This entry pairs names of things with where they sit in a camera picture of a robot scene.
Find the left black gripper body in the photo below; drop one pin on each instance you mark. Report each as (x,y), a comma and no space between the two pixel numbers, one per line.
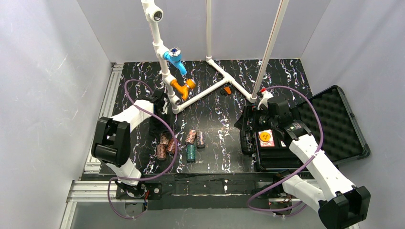
(157,123)

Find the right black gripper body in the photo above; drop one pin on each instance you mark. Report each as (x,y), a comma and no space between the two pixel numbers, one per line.
(248,123)

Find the red black chip stack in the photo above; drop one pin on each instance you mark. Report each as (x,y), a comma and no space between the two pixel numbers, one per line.
(171,148)
(161,152)
(164,139)

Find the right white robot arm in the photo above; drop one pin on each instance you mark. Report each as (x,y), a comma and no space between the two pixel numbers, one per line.
(339,203)

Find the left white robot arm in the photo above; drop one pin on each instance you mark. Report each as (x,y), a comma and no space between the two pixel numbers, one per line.
(112,139)

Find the yellow big blind button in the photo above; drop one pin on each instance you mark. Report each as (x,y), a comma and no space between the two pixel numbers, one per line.
(265,136)

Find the red card deck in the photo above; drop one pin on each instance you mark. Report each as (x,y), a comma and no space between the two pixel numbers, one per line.
(268,144)

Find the orange white chip stack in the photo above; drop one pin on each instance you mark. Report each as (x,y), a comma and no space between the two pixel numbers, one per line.
(191,136)

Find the small orange black clip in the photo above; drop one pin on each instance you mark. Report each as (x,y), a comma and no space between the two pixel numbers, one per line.
(227,90)

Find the green blue chip stack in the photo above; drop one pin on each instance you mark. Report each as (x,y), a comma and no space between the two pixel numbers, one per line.
(190,150)

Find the black poker carrying case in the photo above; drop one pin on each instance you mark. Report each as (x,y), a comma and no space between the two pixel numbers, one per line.
(343,139)

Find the orange plastic faucet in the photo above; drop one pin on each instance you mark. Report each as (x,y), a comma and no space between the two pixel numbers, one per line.
(185,89)

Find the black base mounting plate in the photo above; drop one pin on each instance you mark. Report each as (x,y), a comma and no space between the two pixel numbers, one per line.
(202,190)

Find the blue plastic faucet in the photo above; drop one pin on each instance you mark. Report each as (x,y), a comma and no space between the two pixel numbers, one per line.
(174,56)

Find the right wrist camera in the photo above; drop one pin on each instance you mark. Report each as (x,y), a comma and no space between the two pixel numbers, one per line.
(265,96)

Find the aluminium frame rail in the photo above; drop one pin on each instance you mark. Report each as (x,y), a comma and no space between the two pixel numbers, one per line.
(93,186)

